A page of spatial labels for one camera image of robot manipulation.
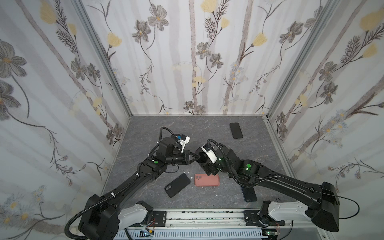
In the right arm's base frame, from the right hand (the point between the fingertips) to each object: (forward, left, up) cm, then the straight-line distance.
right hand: (203, 155), depth 73 cm
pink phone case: (-5, -2, -21) cm, 22 cm away
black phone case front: (-8, +13, -24) cm, 28 cm away
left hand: (0, +3, 0) cm, 3 cm away
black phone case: (+33, -27, -23) cm, 49 cm away
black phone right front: (-13, -27, -18) cm, 35 cm away
